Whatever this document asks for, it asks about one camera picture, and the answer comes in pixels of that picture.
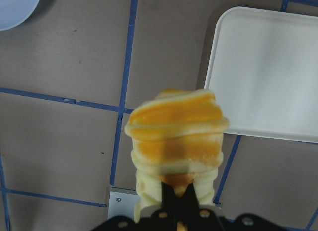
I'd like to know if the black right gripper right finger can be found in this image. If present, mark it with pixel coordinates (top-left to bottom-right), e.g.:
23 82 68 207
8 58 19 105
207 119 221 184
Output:
182 183 199 231

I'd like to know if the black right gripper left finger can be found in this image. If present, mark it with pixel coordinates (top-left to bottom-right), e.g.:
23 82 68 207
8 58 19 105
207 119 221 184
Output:
160 182 184 231

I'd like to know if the orange striped bread roll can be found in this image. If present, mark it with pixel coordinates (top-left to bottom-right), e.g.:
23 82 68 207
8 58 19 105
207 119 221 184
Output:
124 89 229 221

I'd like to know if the light blue plate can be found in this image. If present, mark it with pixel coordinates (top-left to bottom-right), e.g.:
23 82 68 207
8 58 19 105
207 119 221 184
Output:
0 0 40 31

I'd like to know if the white rectangular tray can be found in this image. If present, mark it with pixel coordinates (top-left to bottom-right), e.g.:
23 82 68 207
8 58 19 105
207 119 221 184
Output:
205 7 318 143

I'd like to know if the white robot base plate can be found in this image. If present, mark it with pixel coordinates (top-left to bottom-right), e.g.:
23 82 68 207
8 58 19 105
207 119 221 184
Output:
107 186 222 221

